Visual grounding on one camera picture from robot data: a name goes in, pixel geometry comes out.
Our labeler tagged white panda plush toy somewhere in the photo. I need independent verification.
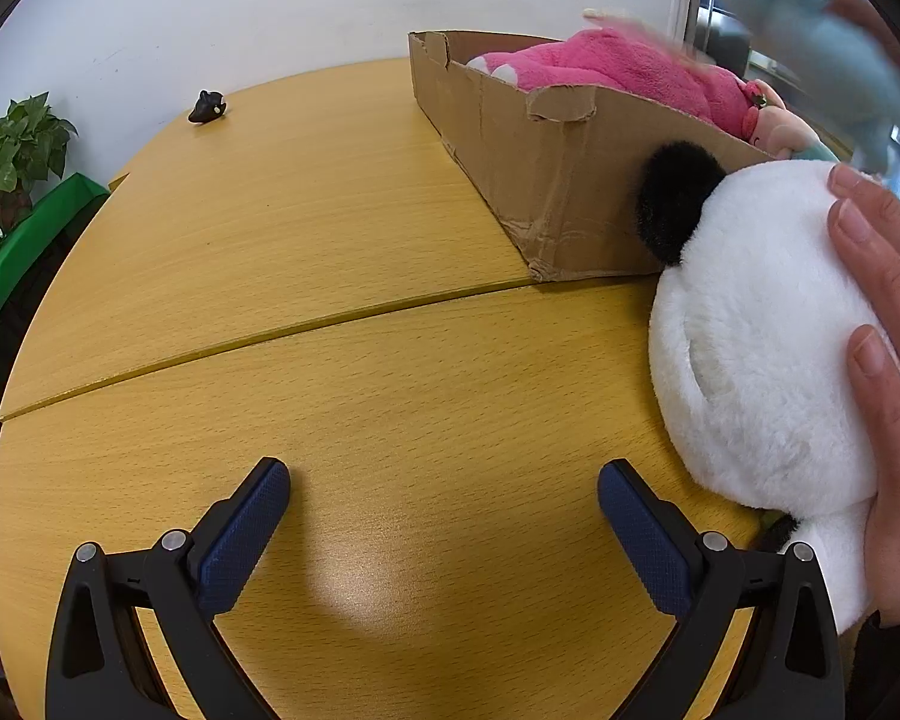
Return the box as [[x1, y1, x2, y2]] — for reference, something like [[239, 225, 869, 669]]
[[635, 142, 880, 632]]

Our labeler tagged green cloth shelf cover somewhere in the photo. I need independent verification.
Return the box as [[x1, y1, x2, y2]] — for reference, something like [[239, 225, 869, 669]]
[[0, 172, 110, 310]]

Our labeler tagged person's bare hand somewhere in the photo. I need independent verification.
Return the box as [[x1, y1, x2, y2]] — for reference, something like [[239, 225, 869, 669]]
[[827, 164, 900, 626]]

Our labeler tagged green potted plant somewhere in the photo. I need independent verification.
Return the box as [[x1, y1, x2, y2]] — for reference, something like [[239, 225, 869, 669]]
[[0, 91, 79, 249]]

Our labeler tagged blue plush cat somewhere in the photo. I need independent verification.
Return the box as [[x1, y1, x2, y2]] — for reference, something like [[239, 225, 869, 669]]
[[720, 0, 900, 174]]

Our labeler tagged pink teal piglet plush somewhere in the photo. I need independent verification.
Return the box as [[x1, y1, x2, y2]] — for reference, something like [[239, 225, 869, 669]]
[[741, 80, 839, 163]]

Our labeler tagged brown cardboard box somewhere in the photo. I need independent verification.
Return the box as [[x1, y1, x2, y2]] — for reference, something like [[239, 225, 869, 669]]
[[408, 31, 767, 281]]

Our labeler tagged small black figurine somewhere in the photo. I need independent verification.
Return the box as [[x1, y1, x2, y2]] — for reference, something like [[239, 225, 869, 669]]
[[187, 89, 227, 125]]

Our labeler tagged pink plush bear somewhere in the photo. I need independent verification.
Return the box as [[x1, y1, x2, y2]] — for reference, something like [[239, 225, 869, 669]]
[[466, 28, 756, 142]]

